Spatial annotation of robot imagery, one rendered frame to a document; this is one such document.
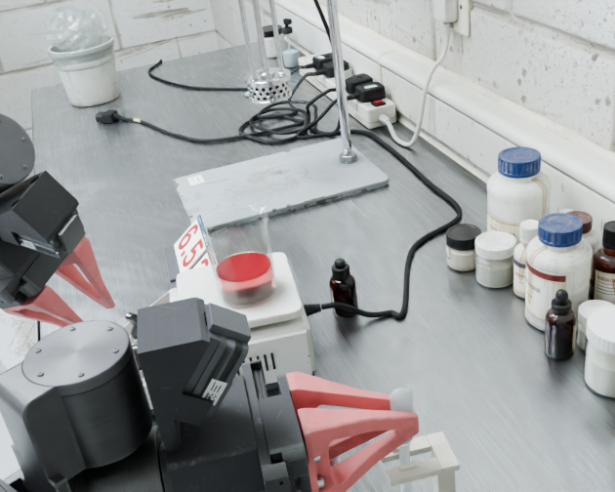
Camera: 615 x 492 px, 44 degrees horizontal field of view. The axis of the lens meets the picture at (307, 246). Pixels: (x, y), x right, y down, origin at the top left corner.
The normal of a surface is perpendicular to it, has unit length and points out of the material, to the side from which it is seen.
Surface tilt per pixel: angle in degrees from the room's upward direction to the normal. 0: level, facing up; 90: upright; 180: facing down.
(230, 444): 0
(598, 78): 90
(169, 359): 89
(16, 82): 90
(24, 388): 0
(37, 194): 68
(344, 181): 0
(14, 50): 90
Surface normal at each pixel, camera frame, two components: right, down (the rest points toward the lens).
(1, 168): 0.75, -0.26
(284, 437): -0.12, -0.86
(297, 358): 0.18, 0.47
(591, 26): -0.94, 0.26
